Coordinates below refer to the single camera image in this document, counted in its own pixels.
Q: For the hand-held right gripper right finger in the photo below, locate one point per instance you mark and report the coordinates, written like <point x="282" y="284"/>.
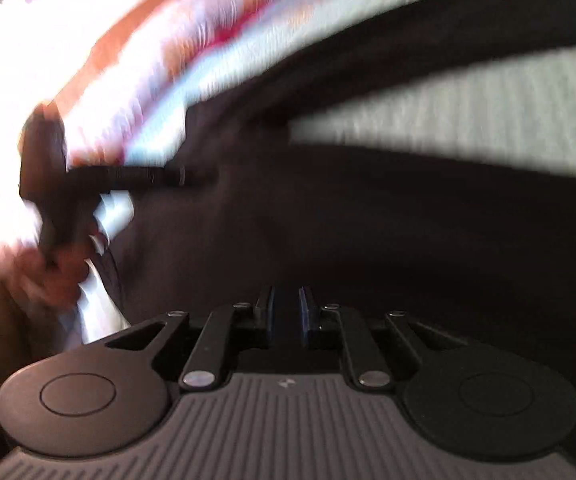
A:
<point x="304" y="320"/>

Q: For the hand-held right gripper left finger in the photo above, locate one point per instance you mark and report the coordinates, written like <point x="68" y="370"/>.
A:
<point x="269" y="320"/>

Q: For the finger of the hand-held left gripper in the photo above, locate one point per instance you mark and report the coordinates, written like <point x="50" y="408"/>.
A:
<point x="133" y="177"/>

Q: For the black pants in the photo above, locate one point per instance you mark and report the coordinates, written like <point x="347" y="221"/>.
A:
<point x="367" y="220"/>

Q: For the person's left forearm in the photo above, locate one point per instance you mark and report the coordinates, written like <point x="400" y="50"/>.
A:
<point x="23" y="340"/>

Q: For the person's left hand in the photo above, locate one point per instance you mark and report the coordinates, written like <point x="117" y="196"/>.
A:
<point x="53" y="280"/>

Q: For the bee print quilted blanket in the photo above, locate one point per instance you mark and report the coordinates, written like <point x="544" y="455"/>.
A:
<point x="442" y="110"/>

